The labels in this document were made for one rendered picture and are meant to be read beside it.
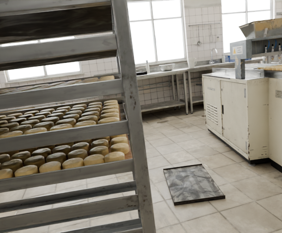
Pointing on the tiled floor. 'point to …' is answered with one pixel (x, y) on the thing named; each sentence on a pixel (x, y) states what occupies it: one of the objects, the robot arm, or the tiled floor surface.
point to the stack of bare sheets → (191, 185)
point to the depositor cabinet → (238, 114)
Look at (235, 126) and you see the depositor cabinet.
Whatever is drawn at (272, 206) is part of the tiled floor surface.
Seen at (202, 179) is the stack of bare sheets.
